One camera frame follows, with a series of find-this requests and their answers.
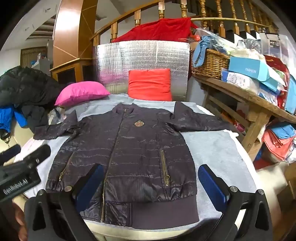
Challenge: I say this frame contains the pink pillow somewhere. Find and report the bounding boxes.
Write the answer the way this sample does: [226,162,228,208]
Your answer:
[54,81,111,107]

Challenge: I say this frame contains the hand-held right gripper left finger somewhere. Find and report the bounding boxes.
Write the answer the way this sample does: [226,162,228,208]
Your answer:
[24,164,104,241]

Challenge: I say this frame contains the red cloth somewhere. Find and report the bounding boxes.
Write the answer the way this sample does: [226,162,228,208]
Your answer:
[111,17,199,43]

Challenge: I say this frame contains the silver insulation mat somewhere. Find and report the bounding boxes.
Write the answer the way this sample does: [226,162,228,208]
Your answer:
[94,40,190,102]

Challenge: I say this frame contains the red gift bag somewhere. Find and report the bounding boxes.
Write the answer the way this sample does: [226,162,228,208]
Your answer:
[264,54,292,109]

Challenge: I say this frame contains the blue jacket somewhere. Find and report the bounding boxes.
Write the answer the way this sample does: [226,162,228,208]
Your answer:
[0,105,28,134]

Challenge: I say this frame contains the red pillow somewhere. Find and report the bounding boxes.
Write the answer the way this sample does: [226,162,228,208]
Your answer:
[128,68,173,102]

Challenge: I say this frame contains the light blue cloth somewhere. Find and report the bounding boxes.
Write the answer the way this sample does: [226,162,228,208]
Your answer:
[192,36,219,67]

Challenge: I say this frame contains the cardboard box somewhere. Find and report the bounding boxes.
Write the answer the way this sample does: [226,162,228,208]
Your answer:
[276,162,296,232]

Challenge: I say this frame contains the wooden stair railing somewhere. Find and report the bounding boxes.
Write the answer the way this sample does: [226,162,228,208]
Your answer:
[90,0,280,47]

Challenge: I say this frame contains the pile of red clothes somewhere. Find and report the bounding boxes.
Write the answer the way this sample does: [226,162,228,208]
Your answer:
[261,128,296,163]

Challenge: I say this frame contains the curved wooden stair panel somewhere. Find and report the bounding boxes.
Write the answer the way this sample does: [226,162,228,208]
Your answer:
[53,0,98,62]

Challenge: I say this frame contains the dark quilted jacket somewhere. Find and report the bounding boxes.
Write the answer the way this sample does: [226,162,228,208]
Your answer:
[33,102,240,230]

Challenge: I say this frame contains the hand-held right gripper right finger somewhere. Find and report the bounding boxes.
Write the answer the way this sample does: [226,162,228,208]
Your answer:
[198,164,273,241]

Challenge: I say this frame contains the black puffer jacket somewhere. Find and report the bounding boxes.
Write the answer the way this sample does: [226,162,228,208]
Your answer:
[0,66,70,133]

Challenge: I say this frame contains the person's left hand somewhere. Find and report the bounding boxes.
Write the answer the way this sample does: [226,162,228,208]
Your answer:
[10,201,29,235]

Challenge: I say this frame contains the blue shoebox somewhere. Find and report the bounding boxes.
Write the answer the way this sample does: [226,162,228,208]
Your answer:
[228,56,281,82]

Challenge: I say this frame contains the wooden table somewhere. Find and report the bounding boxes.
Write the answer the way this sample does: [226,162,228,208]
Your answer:
[192,73,296,151]

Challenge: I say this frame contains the white printed box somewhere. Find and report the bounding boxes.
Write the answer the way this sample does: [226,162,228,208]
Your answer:
[221,71,262,94]

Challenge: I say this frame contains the clear plastic bag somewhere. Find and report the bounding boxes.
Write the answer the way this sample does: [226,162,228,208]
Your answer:
[194,28,232,51]

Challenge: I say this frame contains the wicker basket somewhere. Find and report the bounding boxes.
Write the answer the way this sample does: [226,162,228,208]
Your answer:
[190,49,232,80]

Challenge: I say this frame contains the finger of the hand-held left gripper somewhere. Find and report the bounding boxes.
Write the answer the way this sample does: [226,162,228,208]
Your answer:
[23,144,52,168]

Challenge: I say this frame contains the grey blanket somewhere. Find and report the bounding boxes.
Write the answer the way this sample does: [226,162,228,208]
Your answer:
[14,93,258,232]

